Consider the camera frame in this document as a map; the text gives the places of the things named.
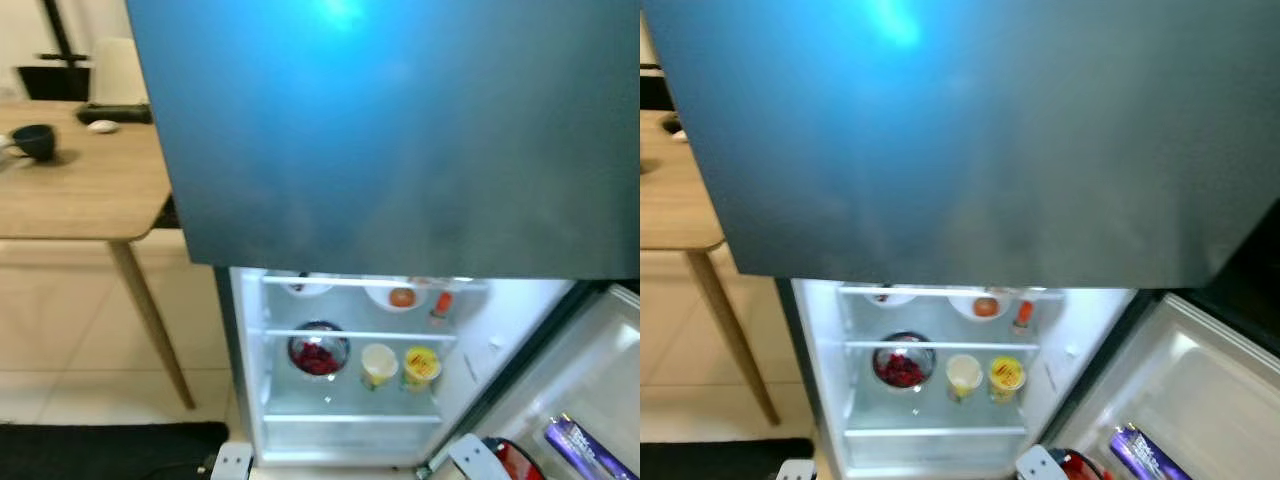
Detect fridge door with bottle racks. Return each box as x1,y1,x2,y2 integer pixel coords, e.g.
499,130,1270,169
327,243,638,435
430,283,641,480
1040,292,1280,480

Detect dark grey fridge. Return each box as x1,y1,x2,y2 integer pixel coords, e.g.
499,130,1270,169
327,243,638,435
645,0,1280,480
125,0,641,471

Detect glass fridge shelf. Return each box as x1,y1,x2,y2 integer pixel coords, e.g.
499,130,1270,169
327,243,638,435
262,275,491,293
845,312,1041,353
845,285,1066,303
263,300,461,343
262,380,446,423
843,392,1031,437

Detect wooden table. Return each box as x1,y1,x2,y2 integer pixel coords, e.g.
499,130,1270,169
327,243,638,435
640,110,781,426
0,100,196,411

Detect black stand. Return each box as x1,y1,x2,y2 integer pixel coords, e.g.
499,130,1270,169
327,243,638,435
15,0,93,101
640,62,667,111

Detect purple chocolate box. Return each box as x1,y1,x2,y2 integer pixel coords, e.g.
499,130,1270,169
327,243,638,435
543,415,639,480
1108,423,1193,480

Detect black floor mat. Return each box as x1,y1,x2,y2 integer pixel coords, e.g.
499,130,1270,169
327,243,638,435
0,422,229,480
640,438,813,480

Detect yellow noodle cup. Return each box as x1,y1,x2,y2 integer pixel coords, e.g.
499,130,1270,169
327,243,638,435
987,356,1027,404
402,346,443,393

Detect steel bowl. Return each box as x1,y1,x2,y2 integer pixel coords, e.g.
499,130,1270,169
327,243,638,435
871,331,937,391
287,320,351,379

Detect cream paper cup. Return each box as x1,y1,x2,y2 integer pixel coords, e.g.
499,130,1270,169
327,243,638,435
360,343,399,391
945,353,984,403

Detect red berries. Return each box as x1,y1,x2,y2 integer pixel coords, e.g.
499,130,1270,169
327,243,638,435
880,353,928,389
296,342,343,377

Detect clear crisper drawer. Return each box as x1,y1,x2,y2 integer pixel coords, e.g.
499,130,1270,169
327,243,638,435
262,418,443,461
843,430,1029,473

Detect black flat case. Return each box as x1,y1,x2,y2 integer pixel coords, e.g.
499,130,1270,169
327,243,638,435
77,102,153,126

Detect black mug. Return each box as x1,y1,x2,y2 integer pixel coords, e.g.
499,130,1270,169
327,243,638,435
10,124,58,163

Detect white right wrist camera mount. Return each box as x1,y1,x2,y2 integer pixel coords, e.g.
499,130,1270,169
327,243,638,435
1016,445,1071,480
448,433,513,480

